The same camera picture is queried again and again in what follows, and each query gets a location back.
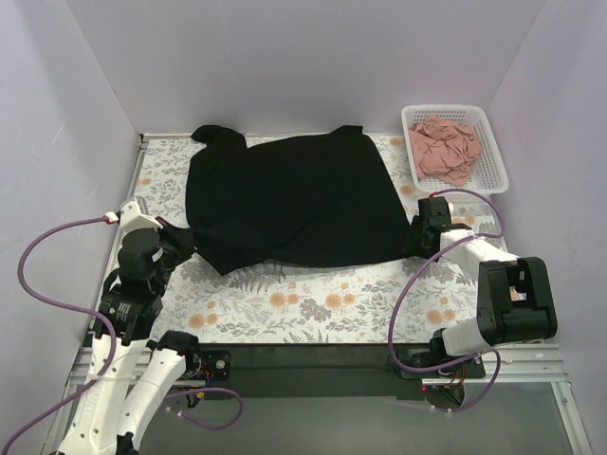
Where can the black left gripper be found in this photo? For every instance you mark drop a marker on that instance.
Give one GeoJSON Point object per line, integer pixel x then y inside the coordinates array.
{"type": "Point", "coordinates": [175, 238]}

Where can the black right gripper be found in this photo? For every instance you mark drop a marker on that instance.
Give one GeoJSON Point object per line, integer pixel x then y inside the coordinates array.
{"type": "Point", "coordinates": [416, 237]}

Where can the black t shirt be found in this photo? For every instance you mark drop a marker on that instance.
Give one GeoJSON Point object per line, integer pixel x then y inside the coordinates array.
{"type": "Point", "coordinates": [318, 201]}

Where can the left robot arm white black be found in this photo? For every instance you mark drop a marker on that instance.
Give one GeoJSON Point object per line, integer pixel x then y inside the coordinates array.
{"type": "Point", "coordinates": [129, 374]}

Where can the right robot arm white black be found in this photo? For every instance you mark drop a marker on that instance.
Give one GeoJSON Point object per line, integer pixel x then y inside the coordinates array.
{"type": "Point", "coordinates": [514, 301]}

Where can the pink t shirt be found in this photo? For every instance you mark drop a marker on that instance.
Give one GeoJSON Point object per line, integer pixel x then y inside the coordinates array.
{"type": "Point", "coordinates": [444, 149]}

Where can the white plastic basket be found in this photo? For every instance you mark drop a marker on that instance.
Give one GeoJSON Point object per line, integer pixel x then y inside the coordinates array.
{"type": "Point", "coordinates": [489, 173]}

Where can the floral tablecloth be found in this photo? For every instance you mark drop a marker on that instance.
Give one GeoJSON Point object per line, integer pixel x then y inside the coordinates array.
{"type": "Point", "coordinates": [276, 303]}

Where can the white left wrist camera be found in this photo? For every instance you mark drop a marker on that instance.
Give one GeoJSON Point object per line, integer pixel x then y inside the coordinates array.
{"type": "Point", "coordinates": [132, 215]}

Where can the aluminium frame rail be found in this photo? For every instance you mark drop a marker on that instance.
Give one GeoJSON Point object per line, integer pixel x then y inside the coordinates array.
{"type": "Point", "coordinates": [315, 399]}

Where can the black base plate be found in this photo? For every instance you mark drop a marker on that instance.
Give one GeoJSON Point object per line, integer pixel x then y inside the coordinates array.
{"type": "Point", "coordinates": [315, 370]}

